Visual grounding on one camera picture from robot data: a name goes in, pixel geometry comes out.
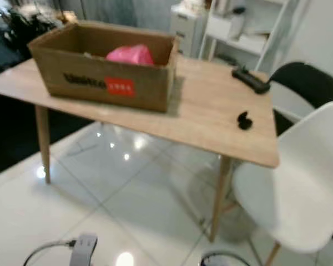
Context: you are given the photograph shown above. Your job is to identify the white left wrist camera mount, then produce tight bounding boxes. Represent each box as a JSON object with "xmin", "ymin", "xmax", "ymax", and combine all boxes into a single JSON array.
[{"xmin": 69, "ymin": 233, "xmax": 98, "ymax": 266}]

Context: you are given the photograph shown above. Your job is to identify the black shell chair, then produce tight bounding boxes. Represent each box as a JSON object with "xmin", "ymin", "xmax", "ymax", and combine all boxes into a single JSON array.
[{"xmin": 268, "ymin": 62, "xmax": 333, "ymax": 110}]

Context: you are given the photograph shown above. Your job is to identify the white ladder shelf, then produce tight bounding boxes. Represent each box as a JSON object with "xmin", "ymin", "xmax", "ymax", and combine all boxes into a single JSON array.
[{"xmin": 199, "ymin": 0, "xmax": 299, "ymax": 73}]

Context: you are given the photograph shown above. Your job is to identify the brown cardboard box red label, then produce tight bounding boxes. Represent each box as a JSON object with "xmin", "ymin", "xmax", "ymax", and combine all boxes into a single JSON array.
[{"xmin": 28, "ymin": 21, "xmax": 180, "ymax": 114}]

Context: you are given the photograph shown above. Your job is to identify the black handheld controller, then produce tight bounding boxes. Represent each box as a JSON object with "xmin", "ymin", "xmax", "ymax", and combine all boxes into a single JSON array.
[{"xmin": 231, "ymin": 65, "xmax": 272, "ymax": 95}]

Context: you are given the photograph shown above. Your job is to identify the white shell chair wooden legs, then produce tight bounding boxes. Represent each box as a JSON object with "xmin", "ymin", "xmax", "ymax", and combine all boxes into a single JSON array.
[{"xmin": 231, "ymin": 101, "xmax": 333, "ymax": 266}]

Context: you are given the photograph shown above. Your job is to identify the black left wrist camera cable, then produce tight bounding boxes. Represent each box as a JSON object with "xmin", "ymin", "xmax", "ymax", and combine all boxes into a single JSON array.
[{"xmin": 22, "ymin": 239, "xmax": 77, "ymax": 266}]

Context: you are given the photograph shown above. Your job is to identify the pink plastic bag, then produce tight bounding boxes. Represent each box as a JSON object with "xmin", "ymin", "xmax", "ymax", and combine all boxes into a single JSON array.
[{"xmin": 106, "ymin": 44, "xmax": 155, "ymax": 67}]

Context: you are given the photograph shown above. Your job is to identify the white drawer cabinet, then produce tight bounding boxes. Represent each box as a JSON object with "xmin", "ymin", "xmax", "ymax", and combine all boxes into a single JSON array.
[{"xmin": 169, "ymin": 4, "xmax": 209, "ymax": 57}]

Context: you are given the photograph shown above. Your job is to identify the small black earbud case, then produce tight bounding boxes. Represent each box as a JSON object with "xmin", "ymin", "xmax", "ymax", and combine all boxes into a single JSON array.
[{"xmin": 237, "ymin": 111, "xmax": 254, "ymax": 131}]

